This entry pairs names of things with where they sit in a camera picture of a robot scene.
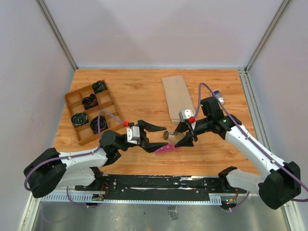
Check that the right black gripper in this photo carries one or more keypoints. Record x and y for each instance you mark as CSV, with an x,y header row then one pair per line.
x,y
187,140

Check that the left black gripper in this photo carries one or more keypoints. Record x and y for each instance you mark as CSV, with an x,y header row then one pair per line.
x,y
144,141

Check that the clear bottle yellow capsules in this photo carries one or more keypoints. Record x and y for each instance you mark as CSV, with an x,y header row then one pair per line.
x,y
173,136

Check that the pink weekly pill organizer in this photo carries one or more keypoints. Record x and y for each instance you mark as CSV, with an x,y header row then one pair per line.
x,y
167,148

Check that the white capped pill bottle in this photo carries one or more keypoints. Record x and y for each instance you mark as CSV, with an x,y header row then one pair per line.
x,y
217,94

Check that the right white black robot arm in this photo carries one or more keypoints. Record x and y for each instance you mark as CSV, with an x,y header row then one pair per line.
x,y
277,183

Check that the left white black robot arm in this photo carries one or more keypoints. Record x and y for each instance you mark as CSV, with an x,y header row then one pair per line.
x,y
53,170

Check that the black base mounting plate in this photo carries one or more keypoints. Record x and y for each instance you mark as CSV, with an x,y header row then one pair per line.
x,y
156,183

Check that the wooden compartment tray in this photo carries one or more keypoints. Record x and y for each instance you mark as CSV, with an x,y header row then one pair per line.
x,y
91,109

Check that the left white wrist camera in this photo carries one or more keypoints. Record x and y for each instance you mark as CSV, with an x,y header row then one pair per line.
x,y
133,133

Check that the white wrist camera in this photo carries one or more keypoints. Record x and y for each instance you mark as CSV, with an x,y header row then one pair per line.
x,y
186,116
133,133

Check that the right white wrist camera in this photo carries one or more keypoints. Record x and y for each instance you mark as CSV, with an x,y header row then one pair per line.
x,y
186,116

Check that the grey slotted cable duct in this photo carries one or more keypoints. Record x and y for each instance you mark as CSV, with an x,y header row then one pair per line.
x,y
137,197

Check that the left aluminium frame post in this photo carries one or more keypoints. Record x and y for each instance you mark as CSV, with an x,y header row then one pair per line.
x,y
56,32

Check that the aluminium frame post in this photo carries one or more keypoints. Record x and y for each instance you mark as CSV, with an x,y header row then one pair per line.
x,y
268,32
56,32

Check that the right aluminium frame post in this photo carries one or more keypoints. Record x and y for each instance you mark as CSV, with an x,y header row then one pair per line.
x,y
268,32

